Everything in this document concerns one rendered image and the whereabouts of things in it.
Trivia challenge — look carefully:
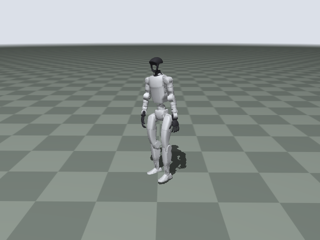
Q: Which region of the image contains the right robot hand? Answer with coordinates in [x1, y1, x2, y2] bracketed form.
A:
[141, 111, 146, 128]

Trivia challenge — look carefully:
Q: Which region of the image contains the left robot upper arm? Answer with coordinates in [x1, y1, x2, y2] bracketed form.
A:
[163, 76, 174, 102]

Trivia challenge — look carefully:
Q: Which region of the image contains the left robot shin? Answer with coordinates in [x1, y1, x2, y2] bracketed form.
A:
[162, 144, 172, 176]

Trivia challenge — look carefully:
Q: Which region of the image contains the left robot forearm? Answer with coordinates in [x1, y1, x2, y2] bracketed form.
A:
[170, 95, 178, 119]

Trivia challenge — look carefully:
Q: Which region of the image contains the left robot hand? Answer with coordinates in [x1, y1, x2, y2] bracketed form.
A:
[169, 114, 179, 133]

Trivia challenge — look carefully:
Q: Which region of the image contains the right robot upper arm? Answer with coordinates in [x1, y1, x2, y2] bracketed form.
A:
[143, 77, 151, 100]

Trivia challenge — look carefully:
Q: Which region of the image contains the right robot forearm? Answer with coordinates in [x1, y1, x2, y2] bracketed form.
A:
[141, 97, 149, 114]

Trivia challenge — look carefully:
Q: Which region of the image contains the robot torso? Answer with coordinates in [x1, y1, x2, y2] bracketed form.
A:
[148, 73, 169, 121]

